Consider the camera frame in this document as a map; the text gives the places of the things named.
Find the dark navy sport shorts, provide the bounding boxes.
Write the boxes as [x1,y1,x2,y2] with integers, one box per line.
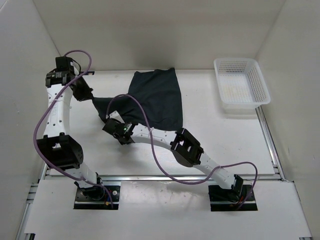
[92,67,183,131]

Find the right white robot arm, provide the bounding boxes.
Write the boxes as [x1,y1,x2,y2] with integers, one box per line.
[102,118,244,200]

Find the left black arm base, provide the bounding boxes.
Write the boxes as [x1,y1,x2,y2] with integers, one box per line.
[73,182,121,210]

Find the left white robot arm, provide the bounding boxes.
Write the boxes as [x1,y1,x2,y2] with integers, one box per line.
[33,66,105,200]

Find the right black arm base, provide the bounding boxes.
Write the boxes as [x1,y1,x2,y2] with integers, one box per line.
[208,184,258,212]

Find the small dark label sticker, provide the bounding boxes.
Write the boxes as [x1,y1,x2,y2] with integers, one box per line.
[81,71,95,76]

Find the white perforated plastic basket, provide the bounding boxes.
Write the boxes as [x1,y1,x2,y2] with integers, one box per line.
[213,57,271,112]

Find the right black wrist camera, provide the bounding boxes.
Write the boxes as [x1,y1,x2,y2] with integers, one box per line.
[106,110,122,122]

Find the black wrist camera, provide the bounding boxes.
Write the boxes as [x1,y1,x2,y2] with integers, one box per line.
[55,56,81,75]
[106,110,122,122]

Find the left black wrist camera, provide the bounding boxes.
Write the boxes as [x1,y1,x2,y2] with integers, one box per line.
[55,56,81,75]

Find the left aluminium frame rail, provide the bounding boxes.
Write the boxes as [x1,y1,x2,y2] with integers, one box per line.
[14,72,77,240]

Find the front aluminium rail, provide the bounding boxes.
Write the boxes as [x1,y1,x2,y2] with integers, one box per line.
[44,173,282,182]

